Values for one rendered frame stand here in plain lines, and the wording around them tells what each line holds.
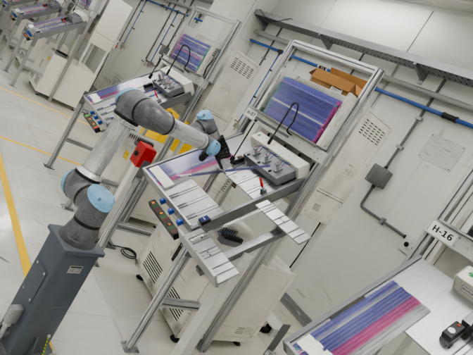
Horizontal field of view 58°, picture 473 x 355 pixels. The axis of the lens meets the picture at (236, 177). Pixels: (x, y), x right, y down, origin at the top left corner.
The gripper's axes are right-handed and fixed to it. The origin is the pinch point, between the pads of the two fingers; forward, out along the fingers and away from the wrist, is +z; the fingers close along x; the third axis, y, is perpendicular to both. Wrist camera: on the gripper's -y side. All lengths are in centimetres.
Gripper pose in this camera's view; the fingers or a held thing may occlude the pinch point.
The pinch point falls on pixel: (223, 171)
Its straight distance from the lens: 228.4
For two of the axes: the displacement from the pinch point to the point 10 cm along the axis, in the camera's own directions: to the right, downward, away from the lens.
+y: 9.4, -3.4, -0.8
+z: 3.3, 8.0, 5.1
